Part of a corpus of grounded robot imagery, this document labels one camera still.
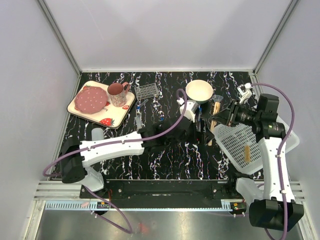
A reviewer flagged white wash bottle red cap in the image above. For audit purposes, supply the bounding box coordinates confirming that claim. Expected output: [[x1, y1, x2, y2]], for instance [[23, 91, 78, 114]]
[[91, 127, 104, 141]]

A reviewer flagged clear plastic funnel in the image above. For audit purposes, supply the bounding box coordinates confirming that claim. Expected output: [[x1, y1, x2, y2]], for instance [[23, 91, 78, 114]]
[[212, 94, 224, 111]]

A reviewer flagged pink floral mug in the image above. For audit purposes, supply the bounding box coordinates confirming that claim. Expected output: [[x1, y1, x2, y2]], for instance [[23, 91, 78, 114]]
[[107, 82, 131, 107]]

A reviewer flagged pink dotted plate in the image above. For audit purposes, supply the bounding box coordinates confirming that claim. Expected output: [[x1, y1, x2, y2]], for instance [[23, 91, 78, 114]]
[[74, 86, 108, 114]]

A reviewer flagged clear test tube rack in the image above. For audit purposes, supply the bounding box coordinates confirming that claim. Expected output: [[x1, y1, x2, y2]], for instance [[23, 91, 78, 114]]
[[134, 83, 159, 100]]

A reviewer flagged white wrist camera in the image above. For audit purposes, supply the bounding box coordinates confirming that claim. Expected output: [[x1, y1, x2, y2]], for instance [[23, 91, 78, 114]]
[[177, 98, 199, 123], [237, 82, 253, 105]]

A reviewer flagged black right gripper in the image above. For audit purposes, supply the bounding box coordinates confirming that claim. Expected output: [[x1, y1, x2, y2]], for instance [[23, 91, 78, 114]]
[[210, 99, 261, 127]]

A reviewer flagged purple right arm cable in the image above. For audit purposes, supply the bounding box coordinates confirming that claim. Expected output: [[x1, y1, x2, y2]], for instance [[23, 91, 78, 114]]
[[251, 82, 297, 238]]

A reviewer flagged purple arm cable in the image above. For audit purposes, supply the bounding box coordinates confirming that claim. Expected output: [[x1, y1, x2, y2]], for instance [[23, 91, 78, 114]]
[[251, 82, 297, 238], [42, 89, 191, 235]]

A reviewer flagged blue cap tube near rack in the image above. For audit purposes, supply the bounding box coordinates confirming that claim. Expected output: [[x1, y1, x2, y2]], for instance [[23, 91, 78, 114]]
[[136, 99, 149, 110]]

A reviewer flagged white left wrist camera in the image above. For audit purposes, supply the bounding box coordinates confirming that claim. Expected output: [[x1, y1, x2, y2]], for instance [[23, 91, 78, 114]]
[[177, 98, 199, 123]]

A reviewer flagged white plastic basket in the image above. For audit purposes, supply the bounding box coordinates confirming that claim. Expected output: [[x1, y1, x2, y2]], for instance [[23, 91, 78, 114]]
[[212, 122, 300, 176]]

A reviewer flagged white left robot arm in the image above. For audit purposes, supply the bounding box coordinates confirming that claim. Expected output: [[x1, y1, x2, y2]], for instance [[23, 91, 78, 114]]
[[59, 117, 214, 198]]

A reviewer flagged wooden test tube clamp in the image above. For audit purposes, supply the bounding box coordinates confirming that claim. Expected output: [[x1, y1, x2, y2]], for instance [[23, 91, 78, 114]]
[[207, 101, 221, 146]]

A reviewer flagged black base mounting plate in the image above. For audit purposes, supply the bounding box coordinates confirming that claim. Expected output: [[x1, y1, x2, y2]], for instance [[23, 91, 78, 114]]
[[95, 179, 243, 209]]

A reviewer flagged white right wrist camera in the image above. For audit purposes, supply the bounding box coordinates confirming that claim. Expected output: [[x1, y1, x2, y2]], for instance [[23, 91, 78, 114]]
[[237, 82, 253, 105]]

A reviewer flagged blue cap tube under bowl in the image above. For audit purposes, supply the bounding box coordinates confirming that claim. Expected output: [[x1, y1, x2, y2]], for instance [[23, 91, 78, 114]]
[[197, 106, 202, 122]]

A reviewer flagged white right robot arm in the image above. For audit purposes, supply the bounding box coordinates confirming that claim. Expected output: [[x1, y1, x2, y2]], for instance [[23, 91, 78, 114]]
[[213, 93, 304, 231]]

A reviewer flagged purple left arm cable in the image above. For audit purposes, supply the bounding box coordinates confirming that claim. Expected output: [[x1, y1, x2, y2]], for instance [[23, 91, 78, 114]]
[[42, 89, 191, 235]]

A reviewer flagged cream green bowl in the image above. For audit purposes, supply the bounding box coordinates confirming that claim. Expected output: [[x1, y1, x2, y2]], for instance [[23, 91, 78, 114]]
[[185, 79, 214, 104]]

